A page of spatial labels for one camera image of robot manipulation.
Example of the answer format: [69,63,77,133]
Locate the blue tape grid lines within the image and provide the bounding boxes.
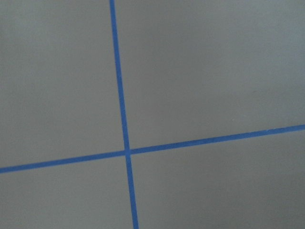
[0,0,305,229]

